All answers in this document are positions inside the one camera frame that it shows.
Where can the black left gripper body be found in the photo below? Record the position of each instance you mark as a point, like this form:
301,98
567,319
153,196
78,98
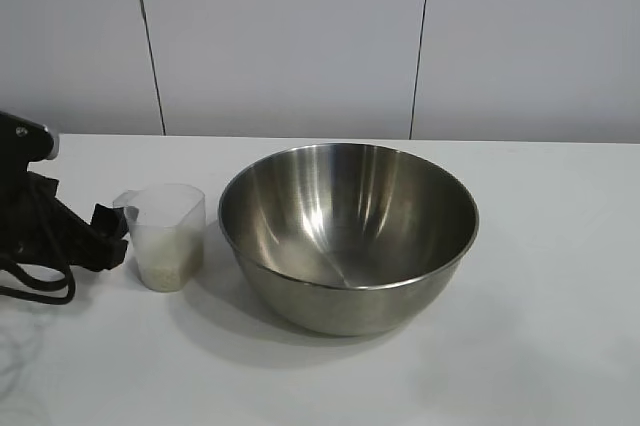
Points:
75,241

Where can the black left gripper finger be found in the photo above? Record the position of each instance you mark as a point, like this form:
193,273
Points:
107,220
115,253

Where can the white rice grains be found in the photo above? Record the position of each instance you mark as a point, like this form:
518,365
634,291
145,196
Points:
165,276

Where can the clear plastic measuring cup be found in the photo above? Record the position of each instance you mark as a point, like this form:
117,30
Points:
170,216

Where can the stainless steel mixing bowl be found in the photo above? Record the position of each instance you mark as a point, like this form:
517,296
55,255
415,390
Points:
350,306

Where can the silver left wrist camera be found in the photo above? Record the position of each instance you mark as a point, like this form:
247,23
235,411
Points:
25,143

